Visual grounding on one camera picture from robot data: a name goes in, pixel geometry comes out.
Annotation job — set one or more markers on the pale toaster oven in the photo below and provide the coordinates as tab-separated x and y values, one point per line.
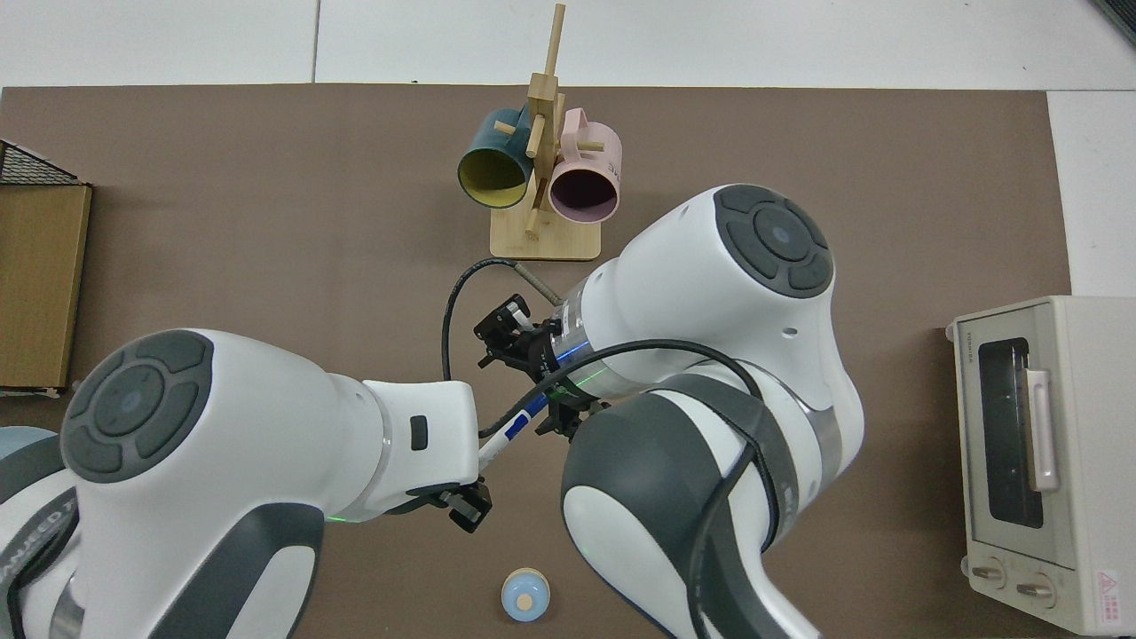
1065	461

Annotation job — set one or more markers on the dark blue cup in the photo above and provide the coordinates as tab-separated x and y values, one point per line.
493	164

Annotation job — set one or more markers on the blue and white marker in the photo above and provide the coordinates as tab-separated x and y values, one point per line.
508	435

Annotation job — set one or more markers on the brown table cloth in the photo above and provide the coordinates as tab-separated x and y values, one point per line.
266	222

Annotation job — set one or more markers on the light blue plate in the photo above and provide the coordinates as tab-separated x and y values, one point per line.
13	437

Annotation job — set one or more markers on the small blue round thing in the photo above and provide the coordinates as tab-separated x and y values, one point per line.
525	595

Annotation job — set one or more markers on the pink cup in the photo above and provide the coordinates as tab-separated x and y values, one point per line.
586	177

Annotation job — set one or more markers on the wooden cup stand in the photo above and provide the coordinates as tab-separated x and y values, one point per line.
546	235

